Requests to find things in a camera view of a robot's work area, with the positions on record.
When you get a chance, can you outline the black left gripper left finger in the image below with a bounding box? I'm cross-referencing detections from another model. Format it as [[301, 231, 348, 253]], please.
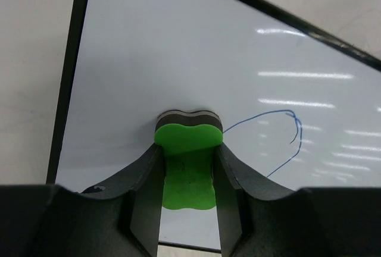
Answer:
[[1, 145, 163, 256]]

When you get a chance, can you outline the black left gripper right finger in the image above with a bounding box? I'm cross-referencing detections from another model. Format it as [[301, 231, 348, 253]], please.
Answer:
[[213, 145, 380, 256]]

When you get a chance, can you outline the green bone-shaped whiteboard eraser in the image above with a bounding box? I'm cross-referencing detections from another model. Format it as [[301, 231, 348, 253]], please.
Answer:
[[154, 109, 223, 211]]

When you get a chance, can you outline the black-framed whiteboard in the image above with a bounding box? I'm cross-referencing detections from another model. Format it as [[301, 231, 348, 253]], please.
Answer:
[[46, 0, 380, 256]]

